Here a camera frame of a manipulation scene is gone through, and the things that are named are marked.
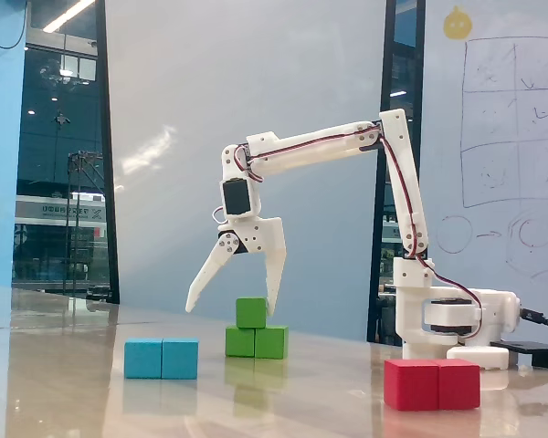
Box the black plug cable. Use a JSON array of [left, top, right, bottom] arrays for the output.
[[519, 308, 548, 348]]

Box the flat black box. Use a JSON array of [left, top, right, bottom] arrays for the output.
[[490, 339, 548, 370]]

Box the small green cube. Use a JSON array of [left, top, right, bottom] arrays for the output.
[[235, 297, 269, 329]]

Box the long blue block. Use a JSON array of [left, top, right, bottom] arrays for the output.
[[123, 337, 199, 381]]

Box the yellow round sticker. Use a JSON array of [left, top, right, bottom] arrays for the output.
[[442, 5, 472, 41]]

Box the thin black hanging cable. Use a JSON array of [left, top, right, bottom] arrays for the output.
[[0, 0, 31, 48]]

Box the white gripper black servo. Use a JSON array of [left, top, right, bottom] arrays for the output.
[[184, 214, 288, 318]]

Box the long red block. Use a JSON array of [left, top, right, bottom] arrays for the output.
[[383, 358, 481, 412]]

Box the long green block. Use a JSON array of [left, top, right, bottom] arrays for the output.
[[225, 324, 290, 360]]

